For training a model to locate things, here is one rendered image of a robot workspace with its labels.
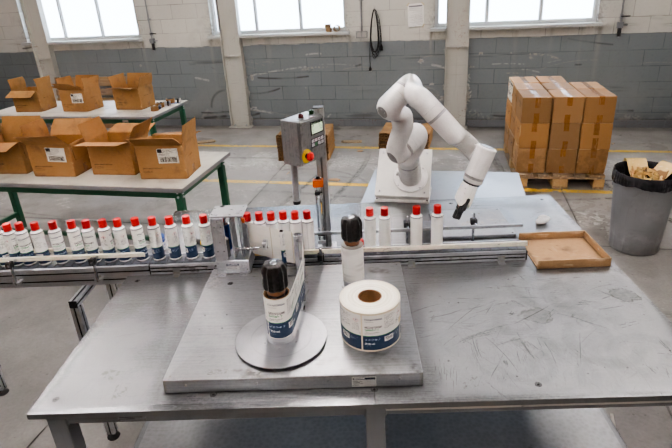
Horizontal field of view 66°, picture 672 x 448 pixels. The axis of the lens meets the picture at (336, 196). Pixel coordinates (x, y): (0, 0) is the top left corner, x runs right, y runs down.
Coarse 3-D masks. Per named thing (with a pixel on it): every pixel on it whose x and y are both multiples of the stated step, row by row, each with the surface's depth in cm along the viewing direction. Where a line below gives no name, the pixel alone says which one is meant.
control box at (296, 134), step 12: (288, 120) 209; (300, 120) 208; (312, 120) 213; (288, 132) 210; (300, 132) 208; (288, 144) 213; (300, 144) 210; (324, 144) 222; (288, 156) 215; (300, 156) 212
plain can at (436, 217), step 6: (438, 204) 220; (438, 210) 219; (432, 216) 220; (438, 216) 219; (432, 222) 222; (438, 222) 220; (432, 228) 223; (438, 228) 221; (432, 234) 224; (438, 234) 222; (432, 240) 225; (438, 240) 223
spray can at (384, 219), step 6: (384, 210) 219; (384, 216) 220; (384, 222) 220; (390, 222) 222; (384, 228) 221; (390, 228) 223; (384, 234) 222; (390, 234) 224; (384, 240) 224; (390, 240) 225; (384, 252) 226
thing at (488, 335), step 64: (128, 320) 198; (448, 320) 187; (512, 320) 185; (576, 320) 183; (640, 320) 182; (64, 384) 167; (128, 384) 165; (448, 384) 158; (512, 384) 157; (576, 384) 155; (640, 384) 154
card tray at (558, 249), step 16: (528, 240) 239; (544, 240) 238; (560, 240) 237; (576, 240) 237; (592, 240) 230; (544, 256) 225; (560, 256) 224; (576, 256) 223; (592, 256) 223; (608, 256) 216
